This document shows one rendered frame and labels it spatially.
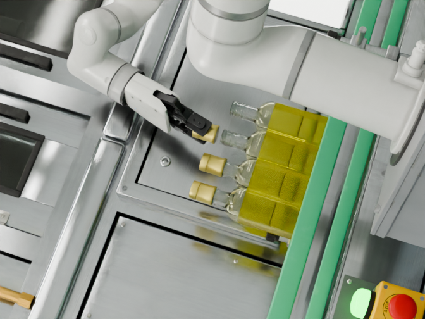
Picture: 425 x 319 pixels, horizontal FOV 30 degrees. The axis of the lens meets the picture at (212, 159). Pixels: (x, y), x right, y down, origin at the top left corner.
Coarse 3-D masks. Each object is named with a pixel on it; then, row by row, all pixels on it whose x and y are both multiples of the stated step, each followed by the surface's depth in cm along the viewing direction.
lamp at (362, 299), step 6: (354, 294) 118; (360, 294) 116; (366, 294) 116; (372, 294) 116; (354, 300) 117; (360, 300) 116; (366, 300) 116; (372, 300) 116; (354, 306) 116; (360, 306) 116; (366, 306) 116; (372, 306) 115; (354, 312) 116; (360, 312) 116; (366, 312) 116; (366, 318) 116
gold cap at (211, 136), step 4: (212, 124) 147; (212, 128) 146; (216, 128) 146; (192, 132) 146; (208, 132) 146; (212, 132) 146; (216, 132) 146; (192, 136) 147; (196, 136) 147; (200, 136) 146; (204, 136) 146; (208, 136) 146; (212, 136) 146; (216, 136) 149; (204, 140) 147; (208, 140) 146; (212, 140) 146
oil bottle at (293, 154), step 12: (264, 132) 144; (252, 144) 144; (264, 144) 143; (276, 144) 143; (288, 144) 143; (300, 144) 143; (252, 156) 144; (264, 156) 143; (276, 156) 143; (288, 156) 143; (300, 156) 143; (312, 156) 143; (288, 168) 143; (300, 168) 142; (312, 168) 142
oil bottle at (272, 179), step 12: (240, 168) 143; (252, 168) 142; (264, 168) 142; (276, 168) 142; (240, 180) 142; (252, 180) 141; (264, 180) 141; (276, 180) 141; (288, 180) 141; (300, 180) 141; (276, 192) 141; (288, 192) 141; (300, 192) 140
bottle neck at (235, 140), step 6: (228, 132) 146; (234, 132) 146; (222, 138) 146; (228, 138) 145; (234, 138) 145; (240, 138) 145; (246, 138) 145; (228, 144) 146; (234, 144) 145; (240, 144) 145
